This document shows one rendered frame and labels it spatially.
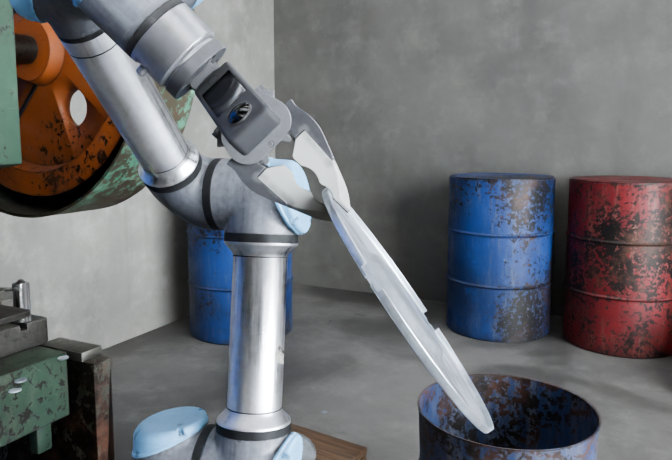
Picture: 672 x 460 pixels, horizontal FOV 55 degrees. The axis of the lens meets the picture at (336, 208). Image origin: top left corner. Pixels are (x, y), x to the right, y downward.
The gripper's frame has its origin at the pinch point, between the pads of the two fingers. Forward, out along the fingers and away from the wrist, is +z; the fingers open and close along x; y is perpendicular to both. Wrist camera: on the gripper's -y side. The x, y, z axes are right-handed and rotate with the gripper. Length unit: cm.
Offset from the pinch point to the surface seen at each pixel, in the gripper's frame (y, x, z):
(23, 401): 70, 76, -7
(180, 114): 93, 12, -28
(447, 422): 96, 22, 77
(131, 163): 89, 28, -28
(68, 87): 102, 27, -52
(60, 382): 78, 72, -4
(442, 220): 349, -35, 109
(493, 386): 99, 7, 80
